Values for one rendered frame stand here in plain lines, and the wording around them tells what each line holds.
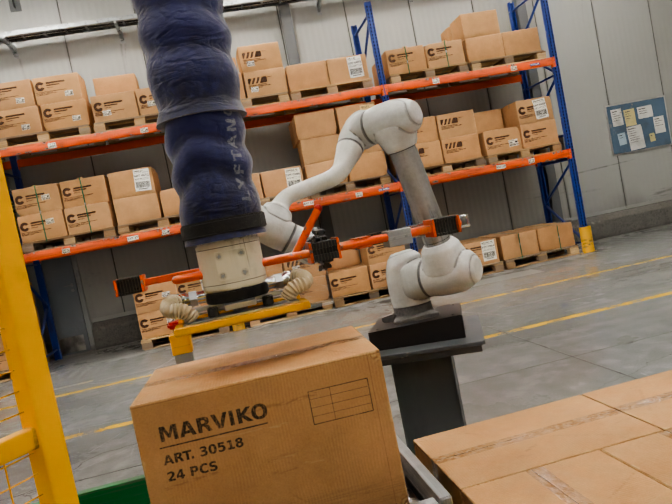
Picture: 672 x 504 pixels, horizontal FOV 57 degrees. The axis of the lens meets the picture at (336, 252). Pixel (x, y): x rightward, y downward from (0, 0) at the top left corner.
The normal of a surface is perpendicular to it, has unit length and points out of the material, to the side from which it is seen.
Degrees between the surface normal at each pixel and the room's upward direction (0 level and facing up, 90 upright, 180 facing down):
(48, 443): 90
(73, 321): 90
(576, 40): 90
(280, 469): 90
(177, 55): 73
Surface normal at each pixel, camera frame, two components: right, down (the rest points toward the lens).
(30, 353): 0.87, -0.14
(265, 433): 0.14, 0.03
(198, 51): 0.26, -0.29
